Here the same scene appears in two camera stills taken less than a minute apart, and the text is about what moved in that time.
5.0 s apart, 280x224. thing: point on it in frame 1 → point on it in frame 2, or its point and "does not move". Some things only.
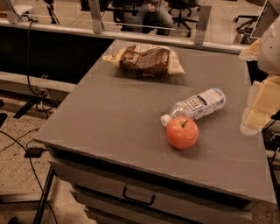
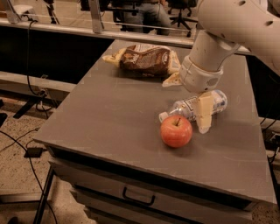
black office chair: (184, 4) does not move
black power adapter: (33, 152) does not move
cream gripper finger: (263, 101) → (205, 111)
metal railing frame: (201, 40) does not move
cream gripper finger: (251, 52) → (175, 80)
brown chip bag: (143, 60) does not move
